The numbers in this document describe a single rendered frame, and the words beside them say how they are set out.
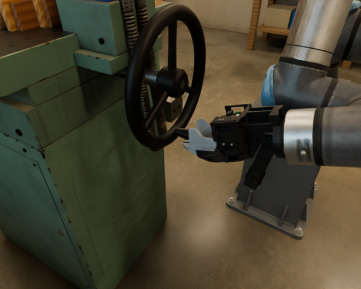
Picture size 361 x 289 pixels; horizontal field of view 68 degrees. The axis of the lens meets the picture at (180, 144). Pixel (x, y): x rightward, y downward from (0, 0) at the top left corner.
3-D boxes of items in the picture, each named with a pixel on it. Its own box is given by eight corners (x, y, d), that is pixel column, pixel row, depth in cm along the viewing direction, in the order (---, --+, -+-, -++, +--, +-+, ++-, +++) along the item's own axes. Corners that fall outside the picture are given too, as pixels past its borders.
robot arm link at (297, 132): (322, 145, 47) (314, 180, 40) (293, 145, 50) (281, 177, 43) (319, 98, 43) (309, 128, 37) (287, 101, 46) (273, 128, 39)
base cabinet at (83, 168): (102, 307, 96) (39, 153, 53) (3, 237, 119) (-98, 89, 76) (168, 217, 127) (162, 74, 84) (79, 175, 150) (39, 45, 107)
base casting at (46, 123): (39, 152, 54) (23, 112, 48) (-97, 89, 76) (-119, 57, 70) (161, 73, 84) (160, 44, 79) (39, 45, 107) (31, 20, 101)
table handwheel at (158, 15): (133, 18, 36) (218, -3, 57) (35, 3, 44) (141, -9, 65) (144, 178, 53) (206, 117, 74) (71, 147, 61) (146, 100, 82)
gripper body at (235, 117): (222, 105, 52) (287, 99, 45) (231, 143, 56) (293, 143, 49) (205, 124, 47) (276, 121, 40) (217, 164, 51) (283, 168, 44)
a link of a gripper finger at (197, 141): (176, 124, 55) (216, 122, 50) (184, 148, 58) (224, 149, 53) (168, 131, 53) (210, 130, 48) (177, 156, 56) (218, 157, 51)
